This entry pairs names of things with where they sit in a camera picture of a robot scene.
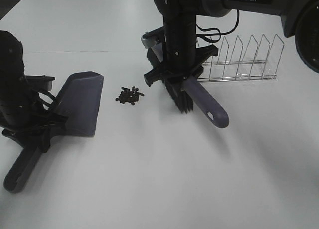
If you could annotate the pile of coffee beans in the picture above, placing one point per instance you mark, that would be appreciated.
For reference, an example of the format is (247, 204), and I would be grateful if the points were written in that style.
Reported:
(129, 95)

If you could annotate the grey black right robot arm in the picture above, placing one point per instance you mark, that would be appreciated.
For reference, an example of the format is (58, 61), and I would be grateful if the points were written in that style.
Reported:
(299, 18)

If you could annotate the chrome wire dish rack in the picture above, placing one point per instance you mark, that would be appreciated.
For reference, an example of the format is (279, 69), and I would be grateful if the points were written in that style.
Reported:
(256, 58)

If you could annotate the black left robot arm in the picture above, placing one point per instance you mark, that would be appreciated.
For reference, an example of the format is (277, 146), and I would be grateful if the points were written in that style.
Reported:
(11, 64)

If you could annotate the purple plastic dustpan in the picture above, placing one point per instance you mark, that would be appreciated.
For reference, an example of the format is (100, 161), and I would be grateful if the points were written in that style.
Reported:
(79, 100)

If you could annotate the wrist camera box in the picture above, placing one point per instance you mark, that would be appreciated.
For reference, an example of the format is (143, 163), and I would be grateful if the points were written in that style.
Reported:
(152, 38)
(41, 82)

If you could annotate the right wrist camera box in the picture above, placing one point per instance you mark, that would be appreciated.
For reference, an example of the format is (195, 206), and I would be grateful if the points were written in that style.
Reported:
(152, 38)

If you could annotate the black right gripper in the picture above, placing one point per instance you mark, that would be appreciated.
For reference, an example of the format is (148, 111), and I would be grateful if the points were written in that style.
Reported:
(182, 54)

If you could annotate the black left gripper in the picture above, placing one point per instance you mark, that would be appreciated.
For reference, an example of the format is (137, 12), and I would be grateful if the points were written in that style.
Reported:
(25, 110)

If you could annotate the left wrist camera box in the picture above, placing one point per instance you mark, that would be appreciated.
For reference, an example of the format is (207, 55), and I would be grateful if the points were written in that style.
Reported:
(41, 82)

